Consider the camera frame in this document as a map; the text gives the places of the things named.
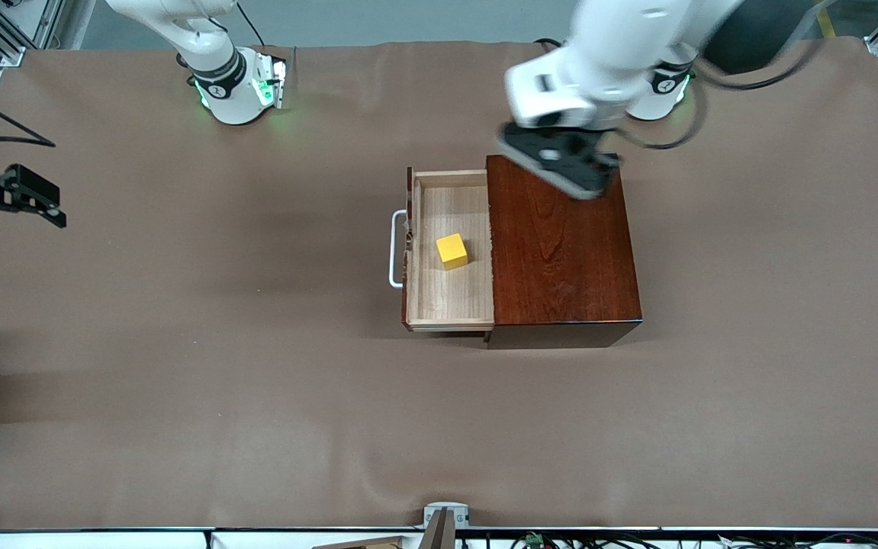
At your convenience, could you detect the brown table cloth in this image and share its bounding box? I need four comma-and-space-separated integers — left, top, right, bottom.
0, 37, 878, 531

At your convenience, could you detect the yellow block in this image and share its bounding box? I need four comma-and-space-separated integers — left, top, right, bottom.
436, 233, 470, 271

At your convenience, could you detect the light wood drawer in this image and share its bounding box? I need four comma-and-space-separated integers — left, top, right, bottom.
400, 168, 496, 333

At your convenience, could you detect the black cable tangle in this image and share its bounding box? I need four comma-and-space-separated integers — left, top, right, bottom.
511, 531, 878, 549

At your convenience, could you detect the dark brown wooden cabinet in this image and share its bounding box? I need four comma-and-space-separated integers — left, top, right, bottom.
486, 154, 644, 350

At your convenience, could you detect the white table edge rail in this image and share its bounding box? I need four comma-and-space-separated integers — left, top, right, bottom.
0, 526, 878, 549

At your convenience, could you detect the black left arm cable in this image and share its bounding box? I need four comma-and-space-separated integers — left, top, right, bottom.
610, 38, 821, 151

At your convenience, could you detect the white drawer handle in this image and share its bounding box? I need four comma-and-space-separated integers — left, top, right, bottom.
388, 209, 409, 289

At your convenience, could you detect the brown cardboard piece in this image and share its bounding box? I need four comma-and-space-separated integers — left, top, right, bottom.
310, 535, 407, 549

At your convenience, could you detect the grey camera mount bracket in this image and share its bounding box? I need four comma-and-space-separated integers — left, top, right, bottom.
418, 501, 471, 549

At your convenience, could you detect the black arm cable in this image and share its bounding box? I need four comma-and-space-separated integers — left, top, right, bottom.
610, 38, 821, 151
0, 80, 56, 153

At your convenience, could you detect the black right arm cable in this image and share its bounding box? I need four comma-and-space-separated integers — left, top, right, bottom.
0, 80, 56, 153

